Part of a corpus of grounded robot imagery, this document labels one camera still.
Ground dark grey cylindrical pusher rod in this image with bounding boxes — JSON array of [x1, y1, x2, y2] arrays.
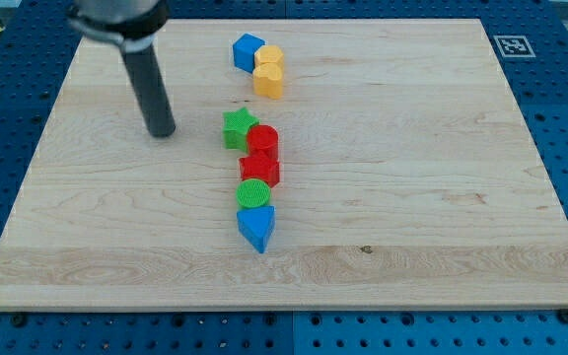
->
[[121, 45, 177, 138]]

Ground green star block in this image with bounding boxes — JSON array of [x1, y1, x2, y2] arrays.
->
[[222, 107, 259, 152]]

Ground yellow hexagon block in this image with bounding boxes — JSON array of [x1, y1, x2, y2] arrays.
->
[[254, 44, 284, 70]]

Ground red star block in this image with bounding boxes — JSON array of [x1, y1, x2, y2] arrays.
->
[[239, 153, 280, 187]]

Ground green circle block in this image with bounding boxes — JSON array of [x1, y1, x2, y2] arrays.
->
[[236, 178, 271, 209]]

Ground wooden board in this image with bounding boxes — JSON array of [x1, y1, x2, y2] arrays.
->
[[0, 19, 568, 313]]

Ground blue triangle block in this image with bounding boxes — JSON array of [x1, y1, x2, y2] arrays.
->
[[237, 205, 276, 253]]

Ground white fiducial marker tag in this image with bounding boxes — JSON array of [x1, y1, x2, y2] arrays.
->
[[493, 35, 535, 58]]

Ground blue cube block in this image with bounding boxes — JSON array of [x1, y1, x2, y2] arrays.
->
[[232, 34, 266, 74]]

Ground yellow heart block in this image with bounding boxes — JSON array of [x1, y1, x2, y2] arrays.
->
[[252, 63, 283, 100]]

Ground red cylinder block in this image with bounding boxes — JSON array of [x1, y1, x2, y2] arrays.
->
[[246, 124, 279, 161]]

